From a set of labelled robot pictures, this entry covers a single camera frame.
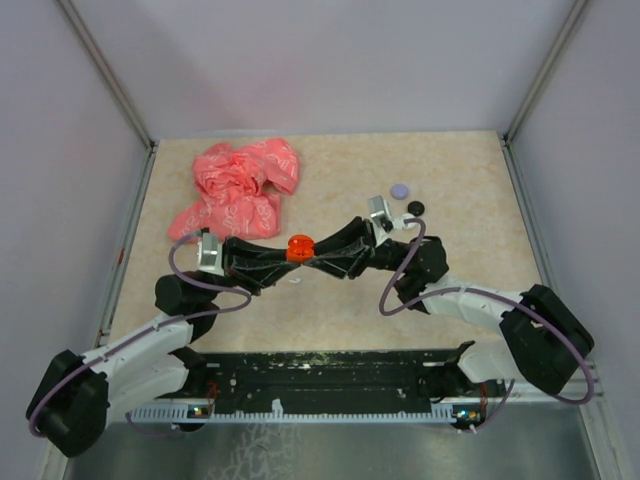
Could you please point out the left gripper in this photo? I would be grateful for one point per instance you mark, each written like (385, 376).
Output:
(251, 265)

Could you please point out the purple round charging case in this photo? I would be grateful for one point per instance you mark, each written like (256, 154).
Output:
(399, 191)

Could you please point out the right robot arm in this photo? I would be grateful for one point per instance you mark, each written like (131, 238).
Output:
(541, 340)

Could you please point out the white round charging case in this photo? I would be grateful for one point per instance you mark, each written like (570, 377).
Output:
(406, 222)

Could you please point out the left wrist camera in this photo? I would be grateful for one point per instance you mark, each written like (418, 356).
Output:
(210, 254)

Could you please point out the orange charging case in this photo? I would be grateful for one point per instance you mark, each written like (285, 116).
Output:
(300, 248)

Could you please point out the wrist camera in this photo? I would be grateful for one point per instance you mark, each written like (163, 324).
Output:
(210, 254)
(380, 215)

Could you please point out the black round charging case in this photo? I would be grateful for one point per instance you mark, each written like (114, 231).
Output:
(416, 208)

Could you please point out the crumpled pink cloth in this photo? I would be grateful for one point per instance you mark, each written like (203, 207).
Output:
(239, 190)

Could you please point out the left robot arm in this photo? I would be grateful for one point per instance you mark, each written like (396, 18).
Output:
(81, 394)

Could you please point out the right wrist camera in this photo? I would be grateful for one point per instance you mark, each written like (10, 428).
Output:
(380, 215)

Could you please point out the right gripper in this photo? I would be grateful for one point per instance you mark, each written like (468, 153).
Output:
(360, 250)

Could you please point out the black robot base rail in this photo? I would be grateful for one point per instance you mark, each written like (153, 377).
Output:
(325, 382)

